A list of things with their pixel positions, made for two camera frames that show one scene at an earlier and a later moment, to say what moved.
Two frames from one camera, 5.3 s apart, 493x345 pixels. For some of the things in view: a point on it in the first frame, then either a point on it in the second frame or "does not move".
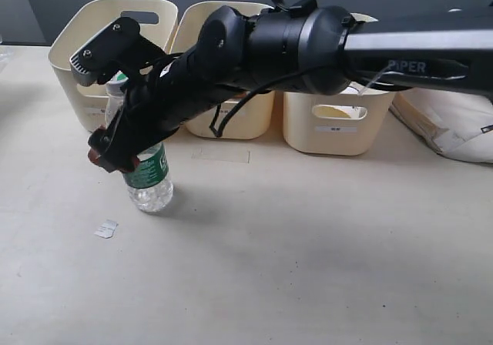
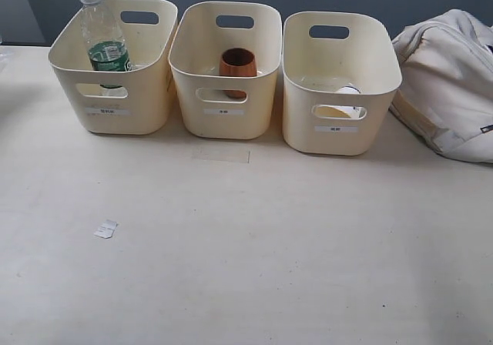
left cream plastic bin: [157, 19] does not move
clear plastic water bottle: [150, 186] to [105, 40]
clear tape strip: [229, 155] does not move
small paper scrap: [107, 229] does not move
